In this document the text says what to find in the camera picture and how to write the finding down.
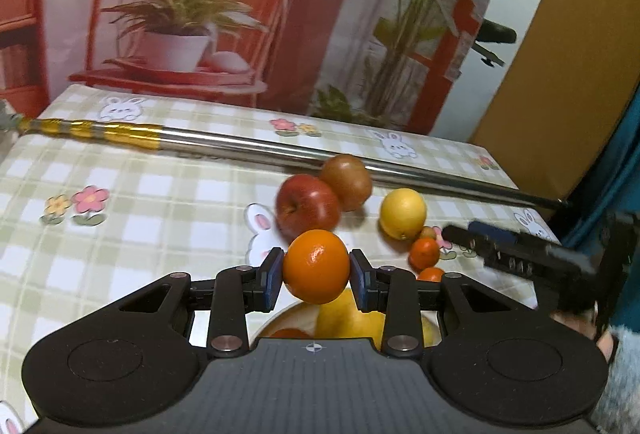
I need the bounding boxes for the large yellow grapefruit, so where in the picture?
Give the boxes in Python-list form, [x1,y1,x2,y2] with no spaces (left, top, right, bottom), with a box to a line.
[314,288,385,350]

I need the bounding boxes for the green yellow apple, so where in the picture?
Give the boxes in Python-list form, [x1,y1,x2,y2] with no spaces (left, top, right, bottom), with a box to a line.
[421,313,442,347]

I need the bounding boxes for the small tangerine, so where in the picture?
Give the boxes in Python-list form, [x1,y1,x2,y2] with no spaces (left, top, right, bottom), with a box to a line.
[270,328,312,340]

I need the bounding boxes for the orange tangerine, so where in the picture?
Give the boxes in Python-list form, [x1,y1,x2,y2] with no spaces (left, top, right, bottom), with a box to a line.
[408,237,439,272]
[418,266,445,283]
[282,229,350,304]

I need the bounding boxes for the fuzzy grey sleeve forearm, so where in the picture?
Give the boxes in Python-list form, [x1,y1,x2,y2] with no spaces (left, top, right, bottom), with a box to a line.
[591,326,639,433]

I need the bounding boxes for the person's right hand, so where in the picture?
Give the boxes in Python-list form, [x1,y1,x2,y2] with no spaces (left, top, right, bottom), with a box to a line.
[550,312,617,362]

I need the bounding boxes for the beige round plate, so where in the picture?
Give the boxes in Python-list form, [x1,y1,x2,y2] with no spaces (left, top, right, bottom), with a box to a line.
[250,303,320,343]

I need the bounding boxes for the small tan longan fruit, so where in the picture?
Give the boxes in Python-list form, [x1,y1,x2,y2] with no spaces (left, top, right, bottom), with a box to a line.
[419,226,437,239]

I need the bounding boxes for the yellow lemon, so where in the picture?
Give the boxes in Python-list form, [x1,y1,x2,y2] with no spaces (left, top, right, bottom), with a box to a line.
[378,188,427,240]

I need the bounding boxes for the red apple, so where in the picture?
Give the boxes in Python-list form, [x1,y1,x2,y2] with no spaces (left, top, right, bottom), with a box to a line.
[276,174,341,241]

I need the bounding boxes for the brown round pear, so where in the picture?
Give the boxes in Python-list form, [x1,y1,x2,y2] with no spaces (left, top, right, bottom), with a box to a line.
[319,154,373,212]

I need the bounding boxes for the telescopic steel pole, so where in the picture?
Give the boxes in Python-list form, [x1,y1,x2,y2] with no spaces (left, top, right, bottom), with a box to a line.
[1,104,566,210]

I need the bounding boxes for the checked bunny tablecloth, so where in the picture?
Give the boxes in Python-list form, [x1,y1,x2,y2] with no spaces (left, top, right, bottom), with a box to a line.
[0,83,566,434]

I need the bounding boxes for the brown wooden door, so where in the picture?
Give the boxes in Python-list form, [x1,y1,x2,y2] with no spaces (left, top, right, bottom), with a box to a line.
[472,0,639,199]

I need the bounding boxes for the printed chair backdrop cloth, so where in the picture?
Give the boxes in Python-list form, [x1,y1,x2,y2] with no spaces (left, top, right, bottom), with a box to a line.
[1,0,490,134]

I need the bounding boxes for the black exercise bike handle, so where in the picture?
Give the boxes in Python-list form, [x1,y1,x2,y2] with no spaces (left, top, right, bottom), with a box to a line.
[472,20,518,68]

